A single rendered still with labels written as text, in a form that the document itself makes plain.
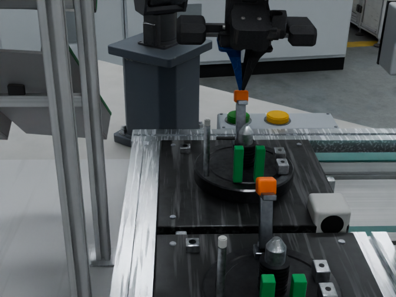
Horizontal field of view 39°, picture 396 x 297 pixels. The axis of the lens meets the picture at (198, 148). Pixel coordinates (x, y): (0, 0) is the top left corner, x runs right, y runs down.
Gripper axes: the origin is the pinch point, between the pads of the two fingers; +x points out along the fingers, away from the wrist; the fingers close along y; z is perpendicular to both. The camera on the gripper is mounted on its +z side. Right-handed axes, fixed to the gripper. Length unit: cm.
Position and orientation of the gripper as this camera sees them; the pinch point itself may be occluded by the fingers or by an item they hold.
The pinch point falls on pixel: (242, 66)
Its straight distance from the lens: 79.7
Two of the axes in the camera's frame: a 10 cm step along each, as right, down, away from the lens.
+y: 10.0, 0.1, 0.4
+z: 0.3, 4.8, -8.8
